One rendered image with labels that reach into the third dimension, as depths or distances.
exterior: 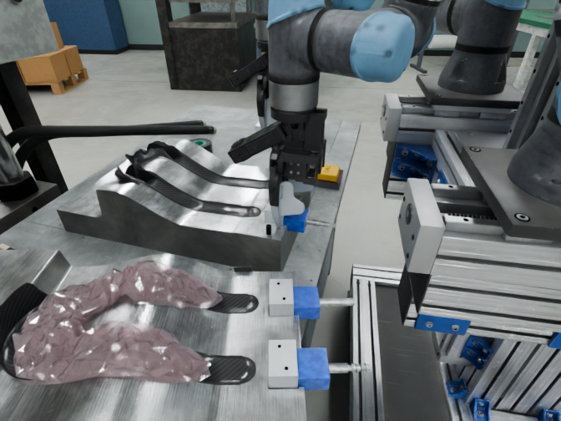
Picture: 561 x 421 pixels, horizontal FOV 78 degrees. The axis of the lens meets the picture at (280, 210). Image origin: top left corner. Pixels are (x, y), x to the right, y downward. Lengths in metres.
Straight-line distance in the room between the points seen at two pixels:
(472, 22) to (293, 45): 0.56
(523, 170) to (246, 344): 0.44
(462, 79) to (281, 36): 0.57
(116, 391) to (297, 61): 0.45
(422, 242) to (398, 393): 0.79
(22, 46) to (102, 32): 6.39
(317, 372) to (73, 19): 7.69
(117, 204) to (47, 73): 4.65
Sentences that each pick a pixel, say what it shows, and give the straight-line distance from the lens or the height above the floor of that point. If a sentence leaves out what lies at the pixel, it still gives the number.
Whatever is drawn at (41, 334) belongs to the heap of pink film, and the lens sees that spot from 0.56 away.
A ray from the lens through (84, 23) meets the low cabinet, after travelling 7.80.
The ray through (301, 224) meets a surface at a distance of 0.63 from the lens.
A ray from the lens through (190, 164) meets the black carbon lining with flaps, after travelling 0.83.
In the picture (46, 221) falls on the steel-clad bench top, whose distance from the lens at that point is 0.97.
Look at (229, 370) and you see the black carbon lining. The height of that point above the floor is 0.85.
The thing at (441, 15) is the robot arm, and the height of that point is 1.19.
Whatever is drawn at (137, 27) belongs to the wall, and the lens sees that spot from 7.95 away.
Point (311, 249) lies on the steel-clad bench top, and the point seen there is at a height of 0.80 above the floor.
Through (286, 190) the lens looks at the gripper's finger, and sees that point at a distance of 0.58.
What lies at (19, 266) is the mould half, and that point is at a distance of 0.66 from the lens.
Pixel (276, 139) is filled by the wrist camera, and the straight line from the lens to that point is 0.56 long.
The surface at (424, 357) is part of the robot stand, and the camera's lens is 1.35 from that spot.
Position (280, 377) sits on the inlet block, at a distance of 0.46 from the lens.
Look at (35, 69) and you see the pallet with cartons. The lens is 5.39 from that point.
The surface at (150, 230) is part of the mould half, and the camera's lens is 0.73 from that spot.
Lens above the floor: 1.28
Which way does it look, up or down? 35 degrees down
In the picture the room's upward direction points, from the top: straight up
